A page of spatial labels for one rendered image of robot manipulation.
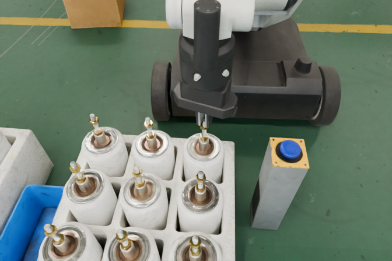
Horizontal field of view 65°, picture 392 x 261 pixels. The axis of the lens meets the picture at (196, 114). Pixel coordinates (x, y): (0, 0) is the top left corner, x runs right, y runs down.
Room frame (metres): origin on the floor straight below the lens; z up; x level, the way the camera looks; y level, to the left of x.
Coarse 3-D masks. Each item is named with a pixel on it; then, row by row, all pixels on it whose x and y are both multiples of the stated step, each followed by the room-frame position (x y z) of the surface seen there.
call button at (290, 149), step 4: (284, 140) 0.37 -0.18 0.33; (288, 140) 0.37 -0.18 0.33; (292, 140) 0.37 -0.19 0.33; (284, 144) 0.36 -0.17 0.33; (288, 144) 0.36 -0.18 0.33; (292, 144) 0.36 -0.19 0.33; (296, 144) 0.36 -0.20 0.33; (280, 148) 0.35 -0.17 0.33; (284, 148) 0.35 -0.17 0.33; (288, 148) 0.35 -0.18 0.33; (292, 148) 0.35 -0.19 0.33; (296, 148) 0.35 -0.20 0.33; (300, 148) 0.35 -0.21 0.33; (284, 152) 0.34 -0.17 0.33; (288, 152) 0.34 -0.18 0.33; (292, 152) 0.34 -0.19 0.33; (296, 152) 0.34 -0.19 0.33; (284, 156) 0.34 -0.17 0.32; (288, 156) 0.33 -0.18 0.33; (292, 156) 0.33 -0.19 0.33; (296, 156) 0.33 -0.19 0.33
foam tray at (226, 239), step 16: (128, 144) 0.47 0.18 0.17; (176, 144) 0.46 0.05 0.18; (224, 144) 0.46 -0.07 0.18; (80, 160) 0.42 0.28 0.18; (128, 160) 0.42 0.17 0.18; (176, 160) 0.42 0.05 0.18; (224, 160) 0.42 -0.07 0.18; (128, 176) 0.37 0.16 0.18; (176, 176) 0.37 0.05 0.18; (224, 176) 0.37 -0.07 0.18; (176, 192) 0.33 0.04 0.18; (224, 192) 0.33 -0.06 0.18; (64, 208) 0.29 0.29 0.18; (176, 208) 0.29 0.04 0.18; (224, 208) 0.29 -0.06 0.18; (112, 224) 0.26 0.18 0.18; (128, 224) 0.29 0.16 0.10; (176, 224) 0.27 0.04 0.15; (224, 224) 0.26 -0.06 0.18; (160, 240) 0.23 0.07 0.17; (224, 240) 0.22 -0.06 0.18; (160, 256) 0.22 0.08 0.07; (224, 256) 0.19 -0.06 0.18
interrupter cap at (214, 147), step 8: (192, 136) 0.43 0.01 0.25; (208, 136) 0.43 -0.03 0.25; (192, 144) 0.41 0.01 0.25; (216, 144) 0.41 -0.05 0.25; (192, 152) 0.39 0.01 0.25; (200, 152) 0.39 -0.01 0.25; (208, 152) 0.39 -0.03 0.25; (216, 152) 0.39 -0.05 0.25; (200, 160) 0.37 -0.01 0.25; (208, 160) 0.37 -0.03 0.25
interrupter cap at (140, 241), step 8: (128, 232) 0.21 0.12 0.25; (136, 232) 0.21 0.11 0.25; (112, 240) 0.20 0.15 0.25; (136, 240) 0.20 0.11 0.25; (144, 240) 0.20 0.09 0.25; (112, 248) 0.18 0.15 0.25; (136, 248) 0.18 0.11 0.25; (144, 248) 0.18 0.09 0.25; (112, 256) 0.17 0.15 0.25; (120, 256) 0.17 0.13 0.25; (136, 256) 0.17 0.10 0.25; (144, 256) 0.17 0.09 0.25
